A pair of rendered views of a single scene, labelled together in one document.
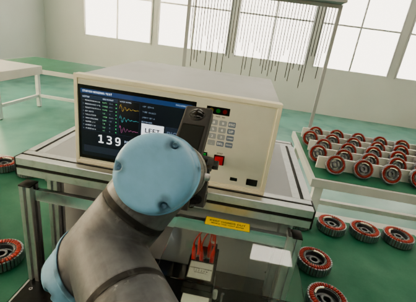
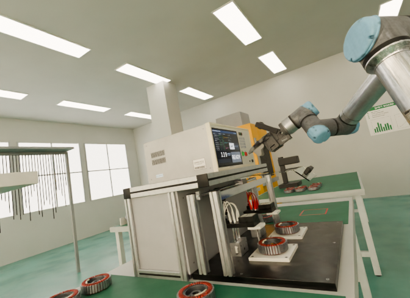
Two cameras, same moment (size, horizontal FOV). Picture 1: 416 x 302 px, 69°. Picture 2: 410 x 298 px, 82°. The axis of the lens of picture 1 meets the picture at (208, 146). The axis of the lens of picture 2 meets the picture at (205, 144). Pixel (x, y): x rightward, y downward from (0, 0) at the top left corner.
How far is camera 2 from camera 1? 1.24 m
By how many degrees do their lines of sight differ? 69
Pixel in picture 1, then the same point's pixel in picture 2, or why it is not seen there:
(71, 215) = (190, 243)
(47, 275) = (325, 128)
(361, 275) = not seen: hidden behind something
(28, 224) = (221, 222)
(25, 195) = (217, 198)
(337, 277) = not seen: hidden behind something
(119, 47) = not seen: outside the picture
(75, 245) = (321, 121)
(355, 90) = (68, 219)
